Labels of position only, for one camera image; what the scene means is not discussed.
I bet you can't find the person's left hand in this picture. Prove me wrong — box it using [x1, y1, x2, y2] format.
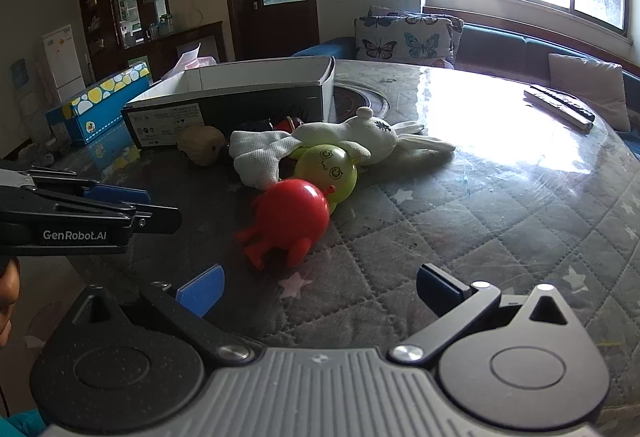
[0, 256, 22, 348]

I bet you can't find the black remote control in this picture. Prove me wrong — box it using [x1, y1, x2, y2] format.
[530, 84, 596, 120]

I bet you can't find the pink plastic bag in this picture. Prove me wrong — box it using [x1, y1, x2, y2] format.
[162, 42, 218, 80]

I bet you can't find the red plastic octopus toy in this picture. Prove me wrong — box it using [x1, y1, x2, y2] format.
[235, 178, 340, 272]

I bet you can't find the butterfly print pillow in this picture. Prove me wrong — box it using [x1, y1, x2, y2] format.
[369, 6, 465, 38]
[354, 14, 456, 68]

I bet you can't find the black-haired doll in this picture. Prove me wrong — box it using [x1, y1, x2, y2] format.
[234, 116, 307, 138]

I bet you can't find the water dispenser with blue bottle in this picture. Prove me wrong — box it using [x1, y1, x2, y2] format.
[10, 58, 48, 143]

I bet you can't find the blue sofa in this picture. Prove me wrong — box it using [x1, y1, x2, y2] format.
[291, 20, 640, 138]

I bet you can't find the blue box with dots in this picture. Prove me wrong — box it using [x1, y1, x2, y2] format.
[46, 62, 152, 147]

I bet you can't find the grey remote control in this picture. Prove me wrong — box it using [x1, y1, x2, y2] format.
[523, 90, 593, 132]

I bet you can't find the person's left forearm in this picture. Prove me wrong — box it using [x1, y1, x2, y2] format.
[0, 409, 48, 437]

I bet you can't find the white refrigerator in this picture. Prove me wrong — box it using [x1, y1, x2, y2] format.
[41, 24, 87, 105]

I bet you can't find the dark wooden cabinet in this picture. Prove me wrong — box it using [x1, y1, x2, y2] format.
[77, 0, 225, 85]

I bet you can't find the white plush rabbit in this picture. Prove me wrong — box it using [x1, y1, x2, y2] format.
[229, 106, 457, 190]

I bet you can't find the green alien toy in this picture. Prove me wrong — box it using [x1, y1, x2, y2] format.
[279, 142, 373, 218]

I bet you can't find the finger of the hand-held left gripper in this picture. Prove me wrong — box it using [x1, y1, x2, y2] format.
[25, 172, 151, 205]
[20, 190, 182, 235]

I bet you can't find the beige squishy toy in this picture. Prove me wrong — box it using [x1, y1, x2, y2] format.
[176, 124, 227, 167]

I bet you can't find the grey cushion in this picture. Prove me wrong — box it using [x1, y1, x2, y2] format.
[547, 53, 632, 133]

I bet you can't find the black cardboard shoe box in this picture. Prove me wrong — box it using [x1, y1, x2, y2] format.
[121, 56, 337, 149]

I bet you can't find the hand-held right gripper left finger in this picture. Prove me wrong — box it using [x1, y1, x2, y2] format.
[75, 264, 256, 365]

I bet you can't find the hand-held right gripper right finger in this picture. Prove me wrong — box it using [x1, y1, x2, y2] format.
[389, 263, 583, 365]

